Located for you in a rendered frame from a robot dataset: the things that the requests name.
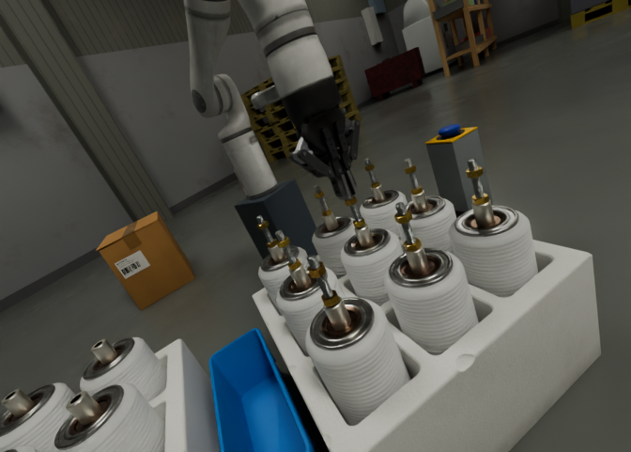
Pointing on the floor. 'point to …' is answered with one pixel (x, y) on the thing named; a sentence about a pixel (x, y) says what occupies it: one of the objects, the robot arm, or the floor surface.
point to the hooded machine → (425, 35)
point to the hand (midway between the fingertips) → (344, 184)
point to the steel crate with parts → (395, 73)
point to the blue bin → (254, 400)
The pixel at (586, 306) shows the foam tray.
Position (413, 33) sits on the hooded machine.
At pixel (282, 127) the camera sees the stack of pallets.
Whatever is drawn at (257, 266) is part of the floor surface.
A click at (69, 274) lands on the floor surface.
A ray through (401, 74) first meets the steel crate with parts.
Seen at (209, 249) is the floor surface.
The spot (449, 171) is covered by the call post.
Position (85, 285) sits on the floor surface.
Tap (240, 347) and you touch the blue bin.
